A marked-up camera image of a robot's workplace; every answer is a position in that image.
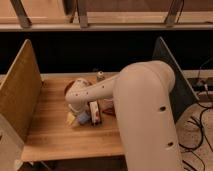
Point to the small glass bottle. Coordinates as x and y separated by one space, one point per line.
100 76

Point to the right dark side panel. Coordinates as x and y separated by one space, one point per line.
182 95

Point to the white blue sponge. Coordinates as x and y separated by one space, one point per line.
83 118

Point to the left wooden side panel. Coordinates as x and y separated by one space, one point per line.
19 92

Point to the wooden back shelf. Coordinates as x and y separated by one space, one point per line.
105 15

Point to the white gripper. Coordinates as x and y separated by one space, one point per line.
71 120

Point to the orange ceramic bowl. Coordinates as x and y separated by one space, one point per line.
68 87

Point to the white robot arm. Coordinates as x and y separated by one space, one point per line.
140 93

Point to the white red snack box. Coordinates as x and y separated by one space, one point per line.
95 113

